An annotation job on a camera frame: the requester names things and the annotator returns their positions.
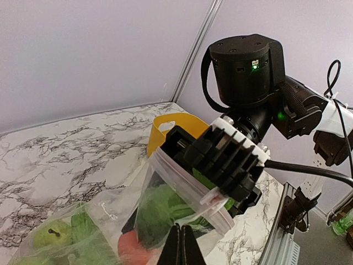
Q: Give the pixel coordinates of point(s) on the green plastic bottle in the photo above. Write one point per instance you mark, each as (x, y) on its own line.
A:
(340, 227)

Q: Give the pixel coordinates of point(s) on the green pear toy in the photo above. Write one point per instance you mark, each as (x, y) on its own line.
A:
(55, 234)

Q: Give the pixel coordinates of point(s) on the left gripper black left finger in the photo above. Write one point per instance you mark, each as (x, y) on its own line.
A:
(171, 252)

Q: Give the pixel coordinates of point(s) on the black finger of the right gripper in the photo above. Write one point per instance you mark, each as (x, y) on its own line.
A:
(250, 201)

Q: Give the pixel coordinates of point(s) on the right aluminium frame post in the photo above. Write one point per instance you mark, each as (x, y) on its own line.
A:
(194, 51)

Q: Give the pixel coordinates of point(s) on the aluminium front rail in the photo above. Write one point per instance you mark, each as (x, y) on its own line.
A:
(280, 248)

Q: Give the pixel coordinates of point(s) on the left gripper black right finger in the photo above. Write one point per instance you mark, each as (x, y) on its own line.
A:
(190, 251)

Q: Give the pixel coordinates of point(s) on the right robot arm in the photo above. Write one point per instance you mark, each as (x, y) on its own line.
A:
(243, 77)

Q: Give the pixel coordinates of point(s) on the orange carrot toy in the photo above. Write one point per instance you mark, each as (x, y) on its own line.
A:
(144, 235)

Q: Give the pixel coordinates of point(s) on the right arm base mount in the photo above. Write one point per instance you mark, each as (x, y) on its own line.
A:
(295, 212)

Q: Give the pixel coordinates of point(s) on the yellow plastic basket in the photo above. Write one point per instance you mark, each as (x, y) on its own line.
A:
(185, 124)

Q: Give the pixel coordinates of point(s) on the clear zip top bag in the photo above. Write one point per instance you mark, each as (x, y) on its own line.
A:
(97, 225)

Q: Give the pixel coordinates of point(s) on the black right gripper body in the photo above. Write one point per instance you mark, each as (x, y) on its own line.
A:
(253, 123)

